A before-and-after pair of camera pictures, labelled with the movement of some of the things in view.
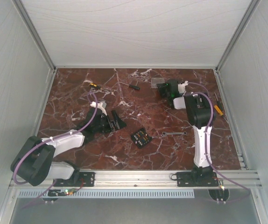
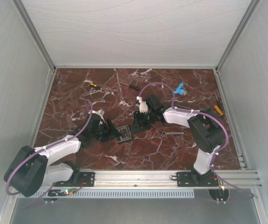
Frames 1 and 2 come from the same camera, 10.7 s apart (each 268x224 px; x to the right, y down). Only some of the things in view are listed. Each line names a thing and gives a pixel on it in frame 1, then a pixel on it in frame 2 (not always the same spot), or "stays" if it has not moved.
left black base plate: x=87 y=179 stays
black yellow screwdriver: x=95 y=86 stays
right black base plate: x=185 y=179 stays
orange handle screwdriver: x=218 y=110 stays
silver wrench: x=164 y=133 stays
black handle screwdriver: x=132 y=86 stays
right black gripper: x=161 y=87 -> x=139 y=126
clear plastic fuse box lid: x=155 y=81 -> x=123 y=133
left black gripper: x=117 y=124 -> x=109 y=136
